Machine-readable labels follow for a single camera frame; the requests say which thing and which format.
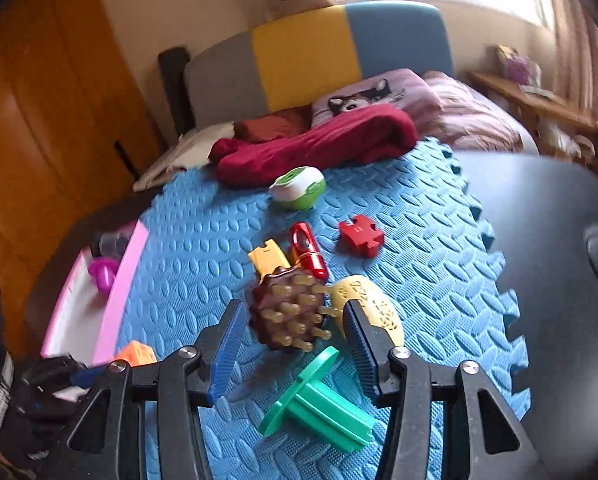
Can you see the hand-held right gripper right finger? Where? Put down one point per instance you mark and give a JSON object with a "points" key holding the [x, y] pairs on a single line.
{"points": [[365, 360]]}

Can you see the pink bedding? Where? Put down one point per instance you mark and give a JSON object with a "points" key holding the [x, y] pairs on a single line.
{"points": [[479, 120]]}

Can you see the grey yellow blue headboard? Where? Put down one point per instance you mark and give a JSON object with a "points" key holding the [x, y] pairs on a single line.
{"points": [[304, 60]]}

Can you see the wooden wardrobe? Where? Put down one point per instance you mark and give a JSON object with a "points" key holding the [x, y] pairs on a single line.
{"points": [[54, 110]]}

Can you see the blue foam mat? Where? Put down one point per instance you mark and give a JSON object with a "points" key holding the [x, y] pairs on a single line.
{"points": [[429, 260]]}

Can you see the yellow plastic piece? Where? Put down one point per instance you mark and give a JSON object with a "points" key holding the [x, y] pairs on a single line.
{"points": [[269, 260]]}

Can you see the red puzzle piece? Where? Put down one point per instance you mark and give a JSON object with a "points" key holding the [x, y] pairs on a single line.
{"points": [[356, 235]]}

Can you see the wooden side table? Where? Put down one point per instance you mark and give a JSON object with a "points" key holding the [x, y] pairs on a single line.
{"points": [[539, 102]]}

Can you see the yellow perforated oval case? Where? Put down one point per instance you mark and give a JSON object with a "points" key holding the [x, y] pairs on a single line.
{"points": [[379, 305]]}

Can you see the pink tray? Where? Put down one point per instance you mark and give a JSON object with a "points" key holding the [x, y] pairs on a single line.
{"points": [[124, 290]]}

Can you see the dark jar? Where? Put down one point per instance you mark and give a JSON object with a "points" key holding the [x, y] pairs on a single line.
{"points": [[111, 245]]}

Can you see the white bag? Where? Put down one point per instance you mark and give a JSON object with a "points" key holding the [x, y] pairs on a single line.
{"points": [[189, 152]]}

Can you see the green and white device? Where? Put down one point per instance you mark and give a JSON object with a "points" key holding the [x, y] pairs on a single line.
{"points": [[299, 190]]}

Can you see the cat print pillow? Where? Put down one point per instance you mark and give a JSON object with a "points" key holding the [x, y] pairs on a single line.
{"points": [[359, 97]]}

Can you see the purple box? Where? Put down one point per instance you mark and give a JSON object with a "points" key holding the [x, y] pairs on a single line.
{"points": [[516, 65]]}

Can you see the brown scalp massage brush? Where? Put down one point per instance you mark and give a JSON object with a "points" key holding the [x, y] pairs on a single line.
{"points": [[274, 310]]}

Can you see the green plastic spool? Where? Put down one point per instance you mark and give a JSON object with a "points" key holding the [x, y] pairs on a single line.
{"points": [[324, 405]]}

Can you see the orange block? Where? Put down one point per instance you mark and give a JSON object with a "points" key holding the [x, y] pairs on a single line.
{"points": [[136, 354]]}

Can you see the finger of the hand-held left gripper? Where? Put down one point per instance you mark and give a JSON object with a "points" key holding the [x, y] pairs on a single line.
{"points": [[91, 376]]}

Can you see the pink curtain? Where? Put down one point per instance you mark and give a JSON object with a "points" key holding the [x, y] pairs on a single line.
{"points": [[579, 35]]}

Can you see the maroon cloth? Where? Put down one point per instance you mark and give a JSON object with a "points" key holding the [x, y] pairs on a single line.
{"points": [[329, 145]]}

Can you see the red translucent tube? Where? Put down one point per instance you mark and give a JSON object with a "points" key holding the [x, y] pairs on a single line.
{"points": [[309, 255]]}

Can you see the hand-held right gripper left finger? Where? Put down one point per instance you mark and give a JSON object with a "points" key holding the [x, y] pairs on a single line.
{"points": [[228, 355]]}

